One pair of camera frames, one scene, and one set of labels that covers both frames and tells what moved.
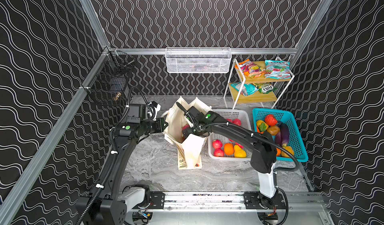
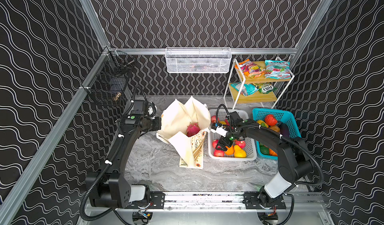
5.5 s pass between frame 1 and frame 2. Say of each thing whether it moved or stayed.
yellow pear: stayed
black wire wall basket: stayed
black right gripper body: moved
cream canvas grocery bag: stayed
